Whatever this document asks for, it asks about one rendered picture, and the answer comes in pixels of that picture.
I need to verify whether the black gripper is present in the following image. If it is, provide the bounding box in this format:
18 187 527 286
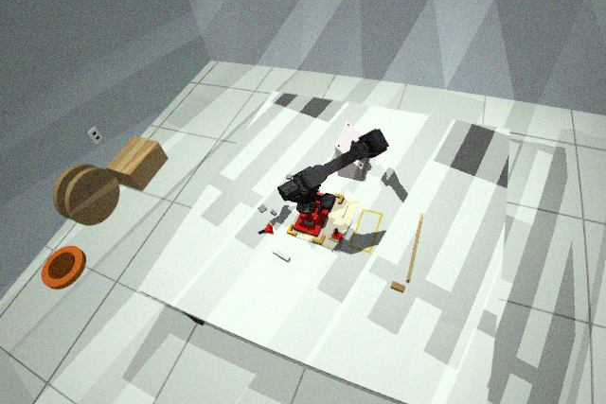
288 190 336 213

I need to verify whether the small brown block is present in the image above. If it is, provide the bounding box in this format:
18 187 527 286
391 281 406 292

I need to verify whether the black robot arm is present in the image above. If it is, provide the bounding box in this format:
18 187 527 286
277 128 389 215

